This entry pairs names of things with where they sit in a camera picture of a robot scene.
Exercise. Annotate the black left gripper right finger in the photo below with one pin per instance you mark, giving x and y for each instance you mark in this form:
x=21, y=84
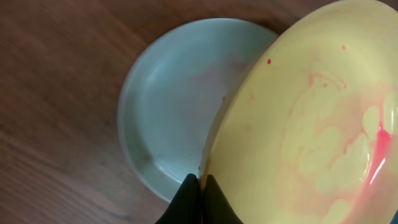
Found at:
x=216, y=208

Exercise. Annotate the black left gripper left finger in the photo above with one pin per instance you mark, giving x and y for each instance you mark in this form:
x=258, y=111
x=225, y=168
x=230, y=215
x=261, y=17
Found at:
x=185, y=207

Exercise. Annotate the light blue plate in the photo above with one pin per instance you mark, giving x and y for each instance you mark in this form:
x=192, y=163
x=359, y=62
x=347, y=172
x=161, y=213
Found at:
x=172, y=93

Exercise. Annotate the yellow-green plate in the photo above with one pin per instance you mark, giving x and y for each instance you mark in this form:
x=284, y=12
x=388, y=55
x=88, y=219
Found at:
x=310, y=134

